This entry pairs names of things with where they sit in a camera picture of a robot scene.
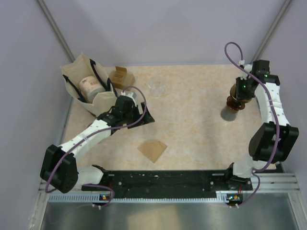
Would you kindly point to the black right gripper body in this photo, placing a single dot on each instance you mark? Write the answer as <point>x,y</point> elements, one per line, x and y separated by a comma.
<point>243,91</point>

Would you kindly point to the brown paper filter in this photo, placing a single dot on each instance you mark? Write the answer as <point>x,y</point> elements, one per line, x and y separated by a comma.
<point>152,149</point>
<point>234,97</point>

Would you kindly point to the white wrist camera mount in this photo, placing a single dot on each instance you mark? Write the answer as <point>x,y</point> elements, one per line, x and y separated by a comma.
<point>246,67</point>
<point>129,94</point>

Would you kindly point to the cream canvas tote bag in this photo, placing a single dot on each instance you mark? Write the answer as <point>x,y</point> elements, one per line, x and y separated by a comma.
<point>81,68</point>

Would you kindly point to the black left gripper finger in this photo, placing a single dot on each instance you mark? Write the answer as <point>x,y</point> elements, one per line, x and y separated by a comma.
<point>143,107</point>
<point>147,118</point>

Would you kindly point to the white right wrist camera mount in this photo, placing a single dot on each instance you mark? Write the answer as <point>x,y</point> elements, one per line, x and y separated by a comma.
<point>246,67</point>

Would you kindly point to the brown cardboard box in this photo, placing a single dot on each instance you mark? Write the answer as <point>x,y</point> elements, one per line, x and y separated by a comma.
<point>121,78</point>

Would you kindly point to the aluminium frame post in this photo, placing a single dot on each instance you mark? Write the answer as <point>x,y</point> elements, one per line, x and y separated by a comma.
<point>55,29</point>
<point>272,29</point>

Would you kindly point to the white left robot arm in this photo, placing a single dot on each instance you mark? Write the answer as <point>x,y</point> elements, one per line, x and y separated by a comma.
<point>59,168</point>

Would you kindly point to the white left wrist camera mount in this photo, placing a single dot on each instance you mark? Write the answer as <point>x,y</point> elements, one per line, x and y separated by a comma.
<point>129,94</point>

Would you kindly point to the left aluminium frame post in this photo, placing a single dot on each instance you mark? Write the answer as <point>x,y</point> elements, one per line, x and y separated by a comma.
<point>55,29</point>

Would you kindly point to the amber glass coffee dripper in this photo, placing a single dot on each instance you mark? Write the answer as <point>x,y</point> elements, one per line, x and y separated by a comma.
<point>234,105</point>

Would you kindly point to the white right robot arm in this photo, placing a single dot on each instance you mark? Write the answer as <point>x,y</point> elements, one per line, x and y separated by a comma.
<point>275,138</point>

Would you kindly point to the right aluminium frame post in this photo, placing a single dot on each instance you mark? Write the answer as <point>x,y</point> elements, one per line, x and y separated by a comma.
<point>272,29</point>

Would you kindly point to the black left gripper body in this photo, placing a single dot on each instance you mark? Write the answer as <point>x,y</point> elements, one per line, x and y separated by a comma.
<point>132,115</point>

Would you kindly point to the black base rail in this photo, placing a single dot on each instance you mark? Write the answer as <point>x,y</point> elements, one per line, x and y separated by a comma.
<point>173,184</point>

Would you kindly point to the clear plastic cup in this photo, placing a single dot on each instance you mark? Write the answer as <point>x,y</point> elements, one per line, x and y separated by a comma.
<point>157,88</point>

